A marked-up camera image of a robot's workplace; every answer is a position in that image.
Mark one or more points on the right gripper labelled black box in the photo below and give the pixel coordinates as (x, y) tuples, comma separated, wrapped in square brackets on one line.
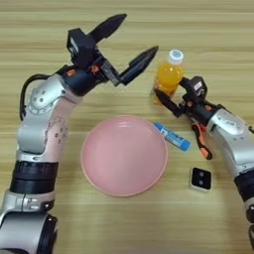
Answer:
[(196, 87)]

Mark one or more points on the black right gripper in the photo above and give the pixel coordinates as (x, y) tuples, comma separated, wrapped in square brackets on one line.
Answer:
[(193, 106)]

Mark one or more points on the left gripper labelled black box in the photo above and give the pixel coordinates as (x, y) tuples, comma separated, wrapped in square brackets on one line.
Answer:
[(81, 49)]

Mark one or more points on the blue tube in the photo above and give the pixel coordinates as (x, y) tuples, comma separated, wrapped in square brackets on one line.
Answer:
[(172, 136)]

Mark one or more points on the pink round plate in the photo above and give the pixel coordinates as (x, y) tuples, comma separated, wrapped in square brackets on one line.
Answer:
[(124, 155)]

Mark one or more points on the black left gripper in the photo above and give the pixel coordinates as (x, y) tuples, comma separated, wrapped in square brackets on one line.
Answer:
[(105, 69)]

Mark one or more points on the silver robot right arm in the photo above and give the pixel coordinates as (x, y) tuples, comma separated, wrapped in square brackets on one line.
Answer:
[(231, 139)]

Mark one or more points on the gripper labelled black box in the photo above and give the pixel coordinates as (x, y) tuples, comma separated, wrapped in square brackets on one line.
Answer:
[(196, 87), (81, 49)]

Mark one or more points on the orange juice bottle white cap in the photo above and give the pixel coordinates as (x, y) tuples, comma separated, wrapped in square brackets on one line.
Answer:
[(168, 74)]

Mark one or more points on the small black square white-based device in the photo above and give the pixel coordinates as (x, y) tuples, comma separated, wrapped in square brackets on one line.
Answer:
[(201, 178)]

